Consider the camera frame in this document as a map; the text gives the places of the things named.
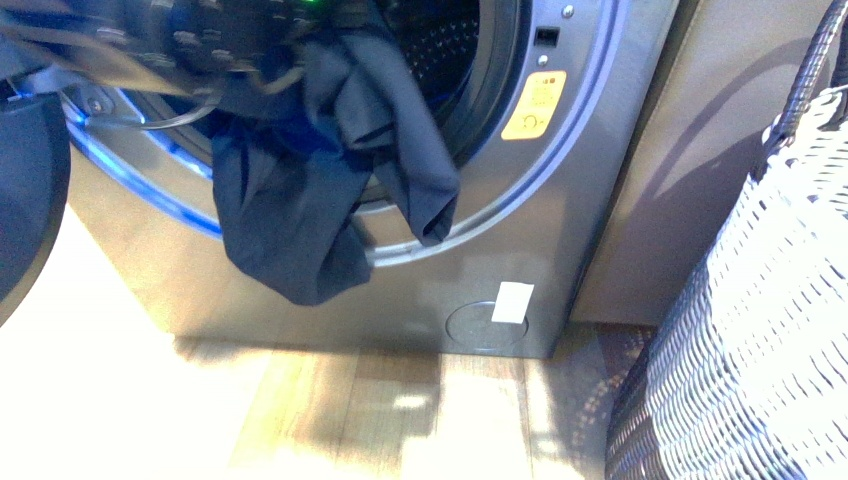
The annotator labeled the dark navy knit garment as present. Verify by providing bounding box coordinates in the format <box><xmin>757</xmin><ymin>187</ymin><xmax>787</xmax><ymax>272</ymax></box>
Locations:
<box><xmin>212</xmin><ymin>18</ymin><xmax>460</xmax><ymax>306</ymax></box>

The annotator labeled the grey front-load washing machine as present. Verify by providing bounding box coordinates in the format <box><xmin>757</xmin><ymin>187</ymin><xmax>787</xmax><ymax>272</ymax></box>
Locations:
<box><xmin>63</xmin><ymin>1</ymin><xmax>678</xmax><ymax>358</ymax></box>

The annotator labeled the washing machine round door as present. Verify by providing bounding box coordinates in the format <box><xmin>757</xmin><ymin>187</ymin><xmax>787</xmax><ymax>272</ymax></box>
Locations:
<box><xmin>1</xmin><ymin>80</ymin><xmax>71</xmax><ymax>323</ymax></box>

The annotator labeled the white rectangular sticker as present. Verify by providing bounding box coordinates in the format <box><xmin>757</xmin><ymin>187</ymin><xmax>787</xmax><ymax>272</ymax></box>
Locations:
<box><xmin>491</xmin><ymin>282</ymin><xmax>535</xmax><ymax>324</ymax></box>

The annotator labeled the orange warning sticker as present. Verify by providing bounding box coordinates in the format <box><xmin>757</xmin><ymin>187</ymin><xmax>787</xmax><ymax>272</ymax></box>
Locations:
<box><xmin>501</xmin><ymin>70</ymin><xmax>567</xmax><ymax>141</ymax></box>

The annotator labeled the white wicker laundry basket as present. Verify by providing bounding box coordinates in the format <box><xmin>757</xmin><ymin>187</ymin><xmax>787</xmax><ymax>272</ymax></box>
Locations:
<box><xmin>604</xmin><ymin>1</ymin><xmax>847</xmax><ymax>479</ymax></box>

